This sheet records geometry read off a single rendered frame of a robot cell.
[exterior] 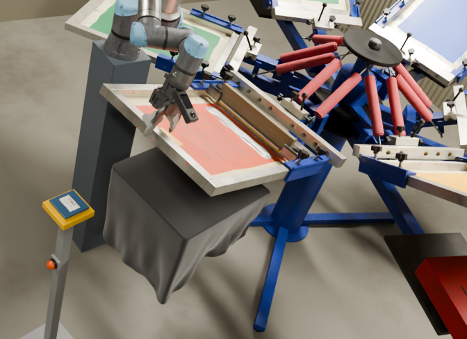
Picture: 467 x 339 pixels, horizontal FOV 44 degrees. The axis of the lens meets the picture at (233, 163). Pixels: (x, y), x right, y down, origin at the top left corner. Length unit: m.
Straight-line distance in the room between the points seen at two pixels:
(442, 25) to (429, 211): 1.38
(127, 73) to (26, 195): 1.26
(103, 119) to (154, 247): 0.62
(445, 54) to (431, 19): 0.26
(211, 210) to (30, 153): 1.73
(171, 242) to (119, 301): 0.94
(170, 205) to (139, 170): 0.21
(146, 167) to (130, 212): 0.19
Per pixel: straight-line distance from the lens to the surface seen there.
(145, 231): 2.30
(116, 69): 2.43
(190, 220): 2.19
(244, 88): 2.70
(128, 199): 2.30
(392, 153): 2.62
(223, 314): 3.16
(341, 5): 3.71
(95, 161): 2.75
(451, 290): 2.25
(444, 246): 2.65
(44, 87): 4.25
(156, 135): 1.95
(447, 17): 3.84
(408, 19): 3.79
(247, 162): 2.17
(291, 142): 2.32
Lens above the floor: 2.53
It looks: 39 degrees down
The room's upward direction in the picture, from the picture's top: 21 degrees clockwise
